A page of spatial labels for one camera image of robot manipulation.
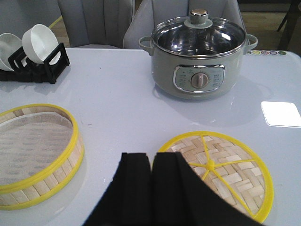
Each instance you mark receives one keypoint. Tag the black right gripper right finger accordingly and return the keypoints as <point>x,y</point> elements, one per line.
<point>181,198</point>

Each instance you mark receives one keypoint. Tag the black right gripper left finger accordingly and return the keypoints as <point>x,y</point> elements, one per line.
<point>127,199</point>

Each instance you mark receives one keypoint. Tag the woven bamboo steamer lid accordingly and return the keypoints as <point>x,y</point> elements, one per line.
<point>230,168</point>

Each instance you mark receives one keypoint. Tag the right bamboo steamer tray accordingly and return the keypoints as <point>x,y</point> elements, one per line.
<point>41,150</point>

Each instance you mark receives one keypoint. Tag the grey electric cooking pot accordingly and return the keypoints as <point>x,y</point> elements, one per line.
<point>195,78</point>

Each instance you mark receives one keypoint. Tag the glass pot lid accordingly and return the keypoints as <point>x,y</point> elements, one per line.
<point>212,37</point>

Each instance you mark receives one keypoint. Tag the black dish rack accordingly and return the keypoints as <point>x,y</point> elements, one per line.
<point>25,70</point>

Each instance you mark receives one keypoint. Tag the left grey chair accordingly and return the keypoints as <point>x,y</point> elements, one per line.
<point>96,23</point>

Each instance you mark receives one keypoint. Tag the grey chair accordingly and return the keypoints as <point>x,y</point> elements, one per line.
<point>152,12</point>
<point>96,23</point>

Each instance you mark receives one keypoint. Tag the white bowl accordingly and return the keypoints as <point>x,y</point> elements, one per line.
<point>38,43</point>
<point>9,44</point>

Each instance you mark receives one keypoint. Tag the right grey chair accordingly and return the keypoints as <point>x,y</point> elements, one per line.
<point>152,12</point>

